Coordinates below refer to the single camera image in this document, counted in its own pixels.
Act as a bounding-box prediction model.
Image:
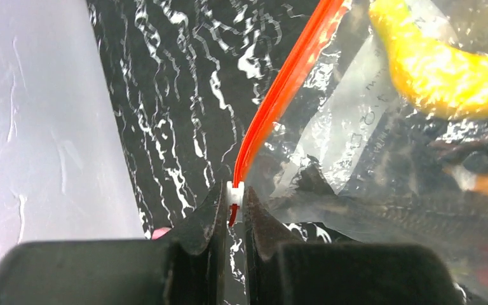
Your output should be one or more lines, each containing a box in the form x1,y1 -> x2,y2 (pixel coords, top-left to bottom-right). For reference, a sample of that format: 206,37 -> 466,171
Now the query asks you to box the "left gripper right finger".
243,188 -> 463,304

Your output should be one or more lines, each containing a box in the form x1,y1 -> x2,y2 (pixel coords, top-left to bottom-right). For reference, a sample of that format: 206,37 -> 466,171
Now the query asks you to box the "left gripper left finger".
0,182 -> 227,304

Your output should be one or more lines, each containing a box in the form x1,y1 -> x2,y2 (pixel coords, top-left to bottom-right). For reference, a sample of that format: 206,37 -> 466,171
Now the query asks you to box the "clear zip bag orange zipper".
233,1 -> 488,304

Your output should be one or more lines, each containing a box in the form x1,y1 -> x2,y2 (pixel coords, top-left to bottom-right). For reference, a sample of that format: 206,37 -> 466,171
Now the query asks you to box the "yellow toy banana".
369,1 -> 488,119

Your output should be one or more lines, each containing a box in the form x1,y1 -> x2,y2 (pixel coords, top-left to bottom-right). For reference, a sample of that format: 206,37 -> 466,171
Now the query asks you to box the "pink red eraser block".
151,227 -> 172,240

